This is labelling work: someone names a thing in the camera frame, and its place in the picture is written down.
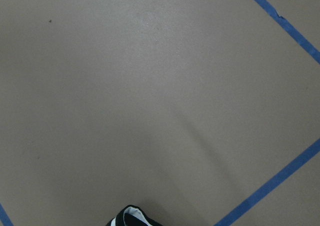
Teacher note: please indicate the grey cartoon print t-shirt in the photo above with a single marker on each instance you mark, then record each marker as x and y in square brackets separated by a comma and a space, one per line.
[132, 215]

